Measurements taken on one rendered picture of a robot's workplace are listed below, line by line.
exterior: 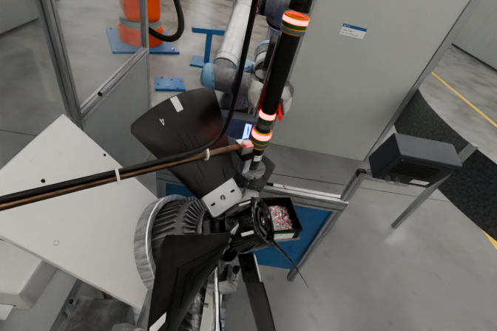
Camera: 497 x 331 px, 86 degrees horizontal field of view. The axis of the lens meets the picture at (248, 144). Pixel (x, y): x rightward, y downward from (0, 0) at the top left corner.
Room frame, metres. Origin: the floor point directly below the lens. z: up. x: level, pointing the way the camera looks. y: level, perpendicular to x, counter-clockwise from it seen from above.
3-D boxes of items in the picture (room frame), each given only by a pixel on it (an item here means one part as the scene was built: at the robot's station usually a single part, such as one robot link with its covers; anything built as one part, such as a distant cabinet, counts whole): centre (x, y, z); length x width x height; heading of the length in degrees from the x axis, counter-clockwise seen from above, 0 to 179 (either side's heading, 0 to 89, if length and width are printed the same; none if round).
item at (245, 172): (0.48, -0.01, 1.34); 0.09 x 0.07 x 0.10; 132
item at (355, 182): (0.90, -0.51, 0.96); 0.03 x 0.03 x 0.20; 7
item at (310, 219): (0.85, -0.08, 0.45); 0.82 x 0.01 x 0.66; 97
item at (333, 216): (0.90, -0.51, 0.39); 0.04 x 0.04 x 0.78; 7
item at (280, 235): (0.69, -0.17, 0.85); 0.22 x 0.17 x 0.07; 111
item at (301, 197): (0.85, -0.08, 0.82); 0.90 x 0.04 x 0.08; 97
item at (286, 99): (0.49, -0.05, 1.48); 0.09 x 0.03 x 0.06; 19
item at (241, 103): (1.26, 0.13, 1.06); 0.15 x 0.15 x 0.10
